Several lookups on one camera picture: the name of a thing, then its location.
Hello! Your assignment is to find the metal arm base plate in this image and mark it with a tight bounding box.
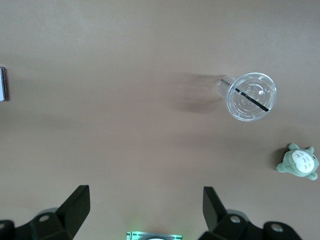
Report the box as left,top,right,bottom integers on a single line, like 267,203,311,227
125,230,184,240

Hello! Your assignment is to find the grey Totoro plush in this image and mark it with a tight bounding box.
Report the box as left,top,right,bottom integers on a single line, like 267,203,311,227
275,142,320,182

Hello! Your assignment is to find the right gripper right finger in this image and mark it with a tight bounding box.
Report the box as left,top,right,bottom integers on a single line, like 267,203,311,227
199,186,304,240

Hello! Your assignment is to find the black drinking straw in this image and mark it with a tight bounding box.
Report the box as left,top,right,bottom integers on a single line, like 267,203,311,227
220,79,270,112

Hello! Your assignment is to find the clear plastic cup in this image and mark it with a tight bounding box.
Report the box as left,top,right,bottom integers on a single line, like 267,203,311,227
215,72,278,123

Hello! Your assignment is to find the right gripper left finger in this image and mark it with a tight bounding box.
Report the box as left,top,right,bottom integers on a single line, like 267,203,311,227
14,184,91,240

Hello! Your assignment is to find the brown paper table cover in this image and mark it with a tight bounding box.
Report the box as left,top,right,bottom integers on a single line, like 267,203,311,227
0,0,320,240

